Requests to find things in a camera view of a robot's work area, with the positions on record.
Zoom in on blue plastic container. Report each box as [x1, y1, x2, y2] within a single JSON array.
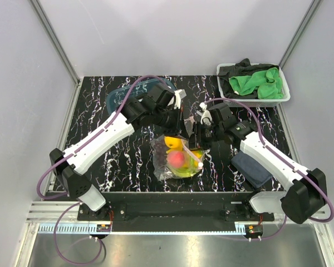
[[105, 78, 175, 115]]

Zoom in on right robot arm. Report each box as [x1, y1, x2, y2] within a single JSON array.
[[189, 98, 328, 224]]

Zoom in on clear zip top bag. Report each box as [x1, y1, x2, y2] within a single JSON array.
[[151, 135, 207, 181]]

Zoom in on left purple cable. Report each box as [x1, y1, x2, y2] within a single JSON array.
[[37, 75, 175, 265]]

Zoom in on green cloth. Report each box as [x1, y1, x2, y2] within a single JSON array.
[[229, 67, 284, 100]]

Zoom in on purple fake grapes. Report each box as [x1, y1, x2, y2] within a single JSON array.
[[151, 138, 168, 167]]

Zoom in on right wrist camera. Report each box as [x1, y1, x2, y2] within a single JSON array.
[[198, 102, 213, 126]]

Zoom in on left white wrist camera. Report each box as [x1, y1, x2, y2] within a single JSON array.
[[169, 90, 186, 109]]

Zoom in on green white fake leek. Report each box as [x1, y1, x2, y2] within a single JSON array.
[[171, 167, 200, 179]]

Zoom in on dark grey cloth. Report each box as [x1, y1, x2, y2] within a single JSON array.
[[217, 58, 279, 100]]

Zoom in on white plastic basket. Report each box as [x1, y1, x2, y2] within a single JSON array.
[[216, 62, 291, 108]]

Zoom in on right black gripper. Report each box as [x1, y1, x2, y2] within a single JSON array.
[[182, 121, 224, 152]]

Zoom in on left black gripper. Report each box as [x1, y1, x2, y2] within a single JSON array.
[[153, 105, 190, 141]]

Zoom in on yellow fake banana bunch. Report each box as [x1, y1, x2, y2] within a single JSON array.
[[182, 150, 205, 170]]

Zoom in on red fake peach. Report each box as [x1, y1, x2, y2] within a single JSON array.
[[167, 151, 185, 169]]

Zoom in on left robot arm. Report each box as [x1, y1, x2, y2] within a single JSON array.
[[50, 83, 188, 220]]

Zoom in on aluminium rail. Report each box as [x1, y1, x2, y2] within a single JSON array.
[[24, 201, 331, 234]]

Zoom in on folded blue cloth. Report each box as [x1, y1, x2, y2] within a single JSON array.
[[231, 151, 273, 189]]

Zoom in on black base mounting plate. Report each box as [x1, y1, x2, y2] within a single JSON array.
[[77, 192, 275, 234]]

